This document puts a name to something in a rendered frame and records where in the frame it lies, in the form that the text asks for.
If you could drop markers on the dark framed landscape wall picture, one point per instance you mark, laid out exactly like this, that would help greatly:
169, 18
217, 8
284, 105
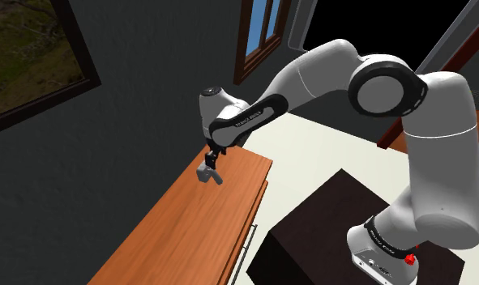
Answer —
25, 51

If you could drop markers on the brown framed window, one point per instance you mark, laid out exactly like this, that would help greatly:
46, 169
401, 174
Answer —
259, 39

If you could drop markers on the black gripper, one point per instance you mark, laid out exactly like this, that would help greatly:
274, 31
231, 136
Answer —
212, 155

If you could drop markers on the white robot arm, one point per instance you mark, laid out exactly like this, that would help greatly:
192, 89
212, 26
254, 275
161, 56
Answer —
440, 158

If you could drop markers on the grey framed doorway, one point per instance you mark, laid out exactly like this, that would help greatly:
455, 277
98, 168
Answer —
298, 23

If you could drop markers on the orange wooden chest of drawers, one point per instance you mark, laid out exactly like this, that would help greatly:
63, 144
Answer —
191, 221

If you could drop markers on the dark robot stand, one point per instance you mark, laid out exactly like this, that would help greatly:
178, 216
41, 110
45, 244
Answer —
322, 229

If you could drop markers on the small grey angular object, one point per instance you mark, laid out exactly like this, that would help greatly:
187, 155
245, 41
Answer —
202, 173

